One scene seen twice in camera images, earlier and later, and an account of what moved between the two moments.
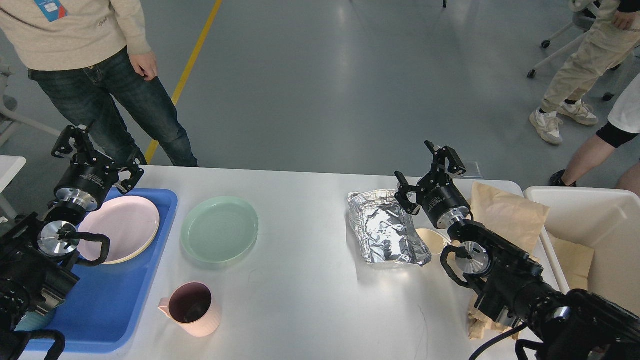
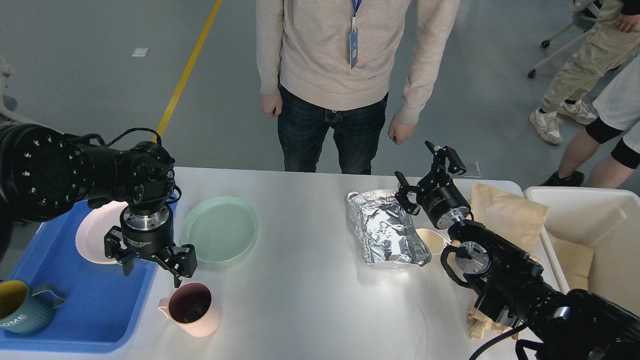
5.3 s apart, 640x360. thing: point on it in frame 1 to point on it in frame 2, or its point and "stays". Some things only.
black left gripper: (91, 171) to (149, 235)
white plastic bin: (607, 218) stays
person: (92, 59) to (328, 66)
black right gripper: (437, 192) stays
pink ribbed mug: (191, 305) stays
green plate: (220, 229) stays
